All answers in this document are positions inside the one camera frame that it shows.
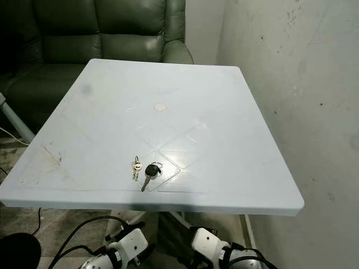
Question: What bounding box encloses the small silver key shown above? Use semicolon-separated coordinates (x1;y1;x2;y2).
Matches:
132;155;142;181

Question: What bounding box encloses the black-headed key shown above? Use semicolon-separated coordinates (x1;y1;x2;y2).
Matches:
141;163;160;192

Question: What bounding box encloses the white plastic square table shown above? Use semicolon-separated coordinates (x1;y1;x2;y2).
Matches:
0;58;305;247

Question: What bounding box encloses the black round object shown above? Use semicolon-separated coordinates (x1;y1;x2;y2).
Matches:
0;233;42;269

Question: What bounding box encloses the pale blue side table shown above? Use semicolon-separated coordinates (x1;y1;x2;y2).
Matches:
0;92;35;144

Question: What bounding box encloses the green leather sofa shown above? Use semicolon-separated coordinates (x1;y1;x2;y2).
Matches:
0;0;195;133

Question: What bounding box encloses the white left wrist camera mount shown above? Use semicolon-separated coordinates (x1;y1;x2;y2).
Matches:
107;226;150;263

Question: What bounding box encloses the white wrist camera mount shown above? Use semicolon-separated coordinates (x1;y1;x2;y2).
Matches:
191;226;232;263
107;226;150;263

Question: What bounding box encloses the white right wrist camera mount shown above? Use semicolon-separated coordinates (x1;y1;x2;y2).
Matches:
191;226;232;263

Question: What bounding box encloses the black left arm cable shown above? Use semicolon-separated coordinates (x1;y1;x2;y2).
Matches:
49;215;127;269

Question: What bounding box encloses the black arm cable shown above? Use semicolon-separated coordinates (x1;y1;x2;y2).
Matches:
234;245;280;269
49;215;127;269

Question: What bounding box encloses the silver key ring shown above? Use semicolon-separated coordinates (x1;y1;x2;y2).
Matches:
149;161;164;174

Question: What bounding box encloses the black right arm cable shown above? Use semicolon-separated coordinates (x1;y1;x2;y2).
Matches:
234;245;280;269

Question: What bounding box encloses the black floor cable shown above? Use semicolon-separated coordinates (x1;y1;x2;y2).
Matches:
0;165;42;236

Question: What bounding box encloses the white floor cable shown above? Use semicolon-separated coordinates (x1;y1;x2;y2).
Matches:
0;126;30;144

